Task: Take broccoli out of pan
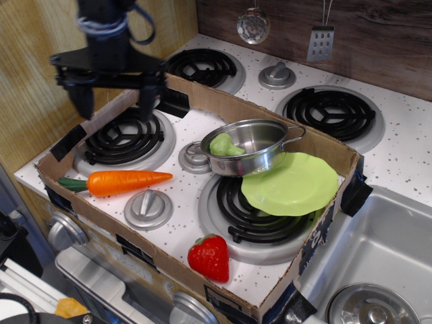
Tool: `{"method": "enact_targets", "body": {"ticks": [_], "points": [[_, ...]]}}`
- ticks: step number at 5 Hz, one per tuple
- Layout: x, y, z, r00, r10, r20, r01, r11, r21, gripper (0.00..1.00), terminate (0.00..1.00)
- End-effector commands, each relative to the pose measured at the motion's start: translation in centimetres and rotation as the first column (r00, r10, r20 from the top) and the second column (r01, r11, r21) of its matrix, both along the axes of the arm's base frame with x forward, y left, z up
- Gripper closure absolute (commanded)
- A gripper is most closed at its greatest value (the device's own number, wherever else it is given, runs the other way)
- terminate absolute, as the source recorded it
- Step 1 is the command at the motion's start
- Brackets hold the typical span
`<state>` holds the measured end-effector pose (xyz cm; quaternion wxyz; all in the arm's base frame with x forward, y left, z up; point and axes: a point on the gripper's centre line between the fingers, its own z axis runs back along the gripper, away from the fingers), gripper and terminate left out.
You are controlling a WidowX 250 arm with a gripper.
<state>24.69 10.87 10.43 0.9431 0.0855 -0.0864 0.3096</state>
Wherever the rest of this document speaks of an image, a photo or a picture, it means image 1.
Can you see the small steel pan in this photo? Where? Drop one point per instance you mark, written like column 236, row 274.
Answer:
column 263, row 140

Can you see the grey toy sink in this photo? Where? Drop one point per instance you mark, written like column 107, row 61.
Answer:
column 386, row 243

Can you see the hanging steel strainer ladle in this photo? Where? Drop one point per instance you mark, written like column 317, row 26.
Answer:
column 253, row 25

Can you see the back right black burner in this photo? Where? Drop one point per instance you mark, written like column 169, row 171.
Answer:
column 339, row 112

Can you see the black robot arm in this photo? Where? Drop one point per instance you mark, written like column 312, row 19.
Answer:
column 103, row 19

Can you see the middle grey stove knob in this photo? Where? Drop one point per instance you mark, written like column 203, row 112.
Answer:
column 193, row 160

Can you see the right oven front knob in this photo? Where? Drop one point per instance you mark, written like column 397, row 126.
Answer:
column 187, row 309

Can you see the front grey stove knob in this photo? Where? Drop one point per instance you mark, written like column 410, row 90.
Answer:
column 148, row 210

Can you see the left oven front knob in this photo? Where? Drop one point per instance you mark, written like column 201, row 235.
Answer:
column 65, row 232

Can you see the black burner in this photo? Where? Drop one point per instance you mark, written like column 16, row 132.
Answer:
column 252, row 236
column 208, row 67
column 339, row 112
column 127, row 143

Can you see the brown cardboard fence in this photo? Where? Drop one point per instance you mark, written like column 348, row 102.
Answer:
column 345, row 160

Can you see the front left black burner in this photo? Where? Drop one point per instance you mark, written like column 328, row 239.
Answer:
column 127, row 143

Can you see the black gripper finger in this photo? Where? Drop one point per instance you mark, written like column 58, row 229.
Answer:
column 147, row 96
column 83, row 99

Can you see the back left black burner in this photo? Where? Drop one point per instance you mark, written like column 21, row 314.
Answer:
column 208, row 67

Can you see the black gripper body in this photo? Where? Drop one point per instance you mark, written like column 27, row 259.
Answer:
column 108, row 63

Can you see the hanging steel slotted spatula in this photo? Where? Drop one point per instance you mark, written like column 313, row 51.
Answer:
column 320, row 47

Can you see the oven knob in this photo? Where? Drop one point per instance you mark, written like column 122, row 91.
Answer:
column 187, row 309
column 65, row 232

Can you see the steel sink drain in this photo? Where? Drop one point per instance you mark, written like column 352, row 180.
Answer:
column 369, row 303

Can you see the red toy strawberry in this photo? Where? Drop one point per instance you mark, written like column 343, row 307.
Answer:
column 210, row 257

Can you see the green toy broccoli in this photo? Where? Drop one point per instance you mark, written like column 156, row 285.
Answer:
column 222, row 145

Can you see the grey stove knob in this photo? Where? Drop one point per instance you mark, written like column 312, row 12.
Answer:
column 193, row 160
column 148, row 210
column 277, row 77

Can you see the back grey stove knob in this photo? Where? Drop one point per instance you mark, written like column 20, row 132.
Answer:
column 277, row 77

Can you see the yellow object bottom left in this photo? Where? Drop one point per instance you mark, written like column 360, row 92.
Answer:
column 69, row 307

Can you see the orange toy carrot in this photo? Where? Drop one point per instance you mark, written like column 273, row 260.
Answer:
column 109, row 183

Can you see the grey oven door handle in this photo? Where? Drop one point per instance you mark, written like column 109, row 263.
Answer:
column 110, row 294

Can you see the light green plastic plate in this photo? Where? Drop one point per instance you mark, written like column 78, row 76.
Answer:
column 299, row 185

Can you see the front right black burner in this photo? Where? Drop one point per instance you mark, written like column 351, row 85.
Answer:
column 252, row 236

